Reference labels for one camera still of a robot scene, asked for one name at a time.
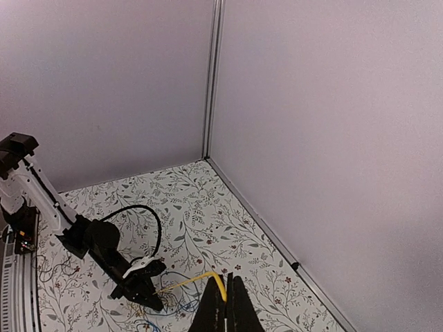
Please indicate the left aluminium frame post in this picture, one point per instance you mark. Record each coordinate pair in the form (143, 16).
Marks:
(212, 75)

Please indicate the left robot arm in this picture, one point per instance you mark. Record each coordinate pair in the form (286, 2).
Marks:
(27, 192)

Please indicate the aluminium front rail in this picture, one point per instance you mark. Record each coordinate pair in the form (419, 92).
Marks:
(19, 294)

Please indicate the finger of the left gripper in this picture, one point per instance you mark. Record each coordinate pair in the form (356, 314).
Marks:
(119, 291)
(148, 298)

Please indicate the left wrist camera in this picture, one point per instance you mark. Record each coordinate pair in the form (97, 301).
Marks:
(154, 268)

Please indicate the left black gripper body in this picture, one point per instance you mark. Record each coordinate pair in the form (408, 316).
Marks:
(136, 282)

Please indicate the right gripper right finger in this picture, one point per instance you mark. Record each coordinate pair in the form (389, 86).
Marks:
(240, 313)

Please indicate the floral table mat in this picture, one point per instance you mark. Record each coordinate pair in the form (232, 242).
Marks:
(193, 223)

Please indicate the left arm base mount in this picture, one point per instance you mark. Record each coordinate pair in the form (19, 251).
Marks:
(21, 229)

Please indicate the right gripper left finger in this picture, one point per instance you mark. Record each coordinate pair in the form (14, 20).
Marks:
(210, 315)

